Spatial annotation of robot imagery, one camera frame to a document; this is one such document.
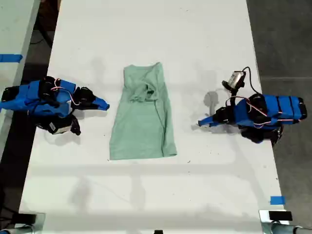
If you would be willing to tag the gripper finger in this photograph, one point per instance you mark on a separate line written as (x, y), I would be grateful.
(207, 119)
(100, 107)
(210, 124)
(101, 102)

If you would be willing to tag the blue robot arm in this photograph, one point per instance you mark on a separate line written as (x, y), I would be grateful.
(280, 108)
(29, 96)

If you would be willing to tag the pale green T-shirt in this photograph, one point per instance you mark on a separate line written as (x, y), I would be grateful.
(142, 122)

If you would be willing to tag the long blue tape strip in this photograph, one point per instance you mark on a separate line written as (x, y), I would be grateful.
(11, 58)

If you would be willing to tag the white side table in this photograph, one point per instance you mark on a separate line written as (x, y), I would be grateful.
(12, 29)

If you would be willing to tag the short blue tape strip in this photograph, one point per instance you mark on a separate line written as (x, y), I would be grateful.
(277, 200)

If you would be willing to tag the small black box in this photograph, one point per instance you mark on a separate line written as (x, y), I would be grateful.
(280, 216)

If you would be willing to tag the silver metal pipe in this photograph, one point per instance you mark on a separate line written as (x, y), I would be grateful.
(290, 229)

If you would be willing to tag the black camera stalk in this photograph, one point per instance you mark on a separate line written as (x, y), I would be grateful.
(232, 97)
(76, 125)

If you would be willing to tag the black camera box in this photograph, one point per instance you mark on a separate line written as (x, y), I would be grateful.
(234, 80)
(58, 127)

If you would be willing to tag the white metal bracket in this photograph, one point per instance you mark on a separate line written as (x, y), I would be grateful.
(264, 220)

